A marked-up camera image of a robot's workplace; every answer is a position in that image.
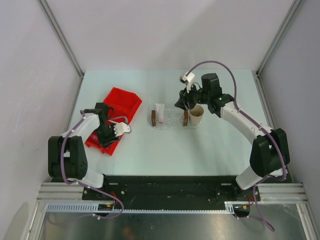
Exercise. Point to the right brown wooden tray handle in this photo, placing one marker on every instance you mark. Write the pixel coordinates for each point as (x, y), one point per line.
(185, 118)

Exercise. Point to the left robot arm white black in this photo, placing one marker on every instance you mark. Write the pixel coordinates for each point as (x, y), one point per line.
(67, 158)

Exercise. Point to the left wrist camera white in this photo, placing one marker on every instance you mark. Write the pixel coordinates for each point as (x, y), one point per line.
(121, 128)

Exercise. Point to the aluminium frame rail front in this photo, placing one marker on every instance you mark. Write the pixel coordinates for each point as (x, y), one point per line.
(270, 193)

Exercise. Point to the white toothpaste tube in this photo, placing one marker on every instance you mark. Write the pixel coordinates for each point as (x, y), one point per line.
(160, 107)

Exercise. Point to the clear textured glass tray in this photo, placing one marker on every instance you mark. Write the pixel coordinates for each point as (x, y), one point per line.
(173, 120)

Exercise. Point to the left aluminium corner post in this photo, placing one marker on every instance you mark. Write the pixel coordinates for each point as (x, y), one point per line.
(52, 20)

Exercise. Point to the red plastic organizer bin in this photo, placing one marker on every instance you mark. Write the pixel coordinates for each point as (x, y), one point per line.
(118, 106)

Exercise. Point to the beige plastic cup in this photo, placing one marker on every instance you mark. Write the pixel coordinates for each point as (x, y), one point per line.
(196, 115)

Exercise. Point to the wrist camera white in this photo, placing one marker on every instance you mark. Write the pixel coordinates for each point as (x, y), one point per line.
(121, 128)
(188, 79)

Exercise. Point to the aluminium corner post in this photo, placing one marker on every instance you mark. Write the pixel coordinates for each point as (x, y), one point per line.
(282, 30)
(52, 20)

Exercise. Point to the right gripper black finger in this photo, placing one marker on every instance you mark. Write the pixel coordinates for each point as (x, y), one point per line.
(181, 103)
(189, 105)

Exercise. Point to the left brown wooden tray handle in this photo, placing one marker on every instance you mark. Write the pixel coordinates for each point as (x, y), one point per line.
(153, 118)

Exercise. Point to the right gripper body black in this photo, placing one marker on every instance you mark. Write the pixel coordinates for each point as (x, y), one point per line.
(195, 96)

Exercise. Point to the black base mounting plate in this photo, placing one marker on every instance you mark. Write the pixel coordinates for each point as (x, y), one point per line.
(214, 188)

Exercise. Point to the brown wooden tray handle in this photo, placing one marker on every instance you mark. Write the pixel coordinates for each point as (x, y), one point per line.
(153, 118)
(185, 118)

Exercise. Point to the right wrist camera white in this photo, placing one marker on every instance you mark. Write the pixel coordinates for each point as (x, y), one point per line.
(188, 79)

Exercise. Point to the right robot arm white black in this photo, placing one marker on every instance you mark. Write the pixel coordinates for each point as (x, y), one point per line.
(269, 147)

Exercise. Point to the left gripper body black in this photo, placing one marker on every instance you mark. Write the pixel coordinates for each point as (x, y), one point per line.
(106, 134)

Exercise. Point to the right aluminium corner post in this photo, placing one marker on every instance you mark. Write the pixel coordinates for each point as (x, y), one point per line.
(282, 30)

